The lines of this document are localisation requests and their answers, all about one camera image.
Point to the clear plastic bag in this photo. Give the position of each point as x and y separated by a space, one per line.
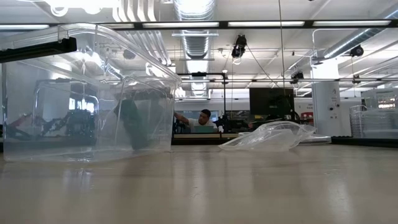
155 124
270 138

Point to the clear container with black clips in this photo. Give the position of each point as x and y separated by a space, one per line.
37 49

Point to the person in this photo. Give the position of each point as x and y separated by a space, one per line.
202 124

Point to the black monitor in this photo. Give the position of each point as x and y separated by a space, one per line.
270 101

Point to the red storage bins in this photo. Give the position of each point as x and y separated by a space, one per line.
307 116

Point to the white building column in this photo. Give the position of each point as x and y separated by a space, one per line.
326 102

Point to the black overhead light bar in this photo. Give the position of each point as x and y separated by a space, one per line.
309 24

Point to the clear plastic container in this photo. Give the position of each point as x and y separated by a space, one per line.
376 124

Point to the black aluminium table frame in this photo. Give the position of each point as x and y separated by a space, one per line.
192 142

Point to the black station frame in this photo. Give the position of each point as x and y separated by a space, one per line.
199 74

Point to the silver ventilation duct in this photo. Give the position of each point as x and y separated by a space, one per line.
351 40
196 46

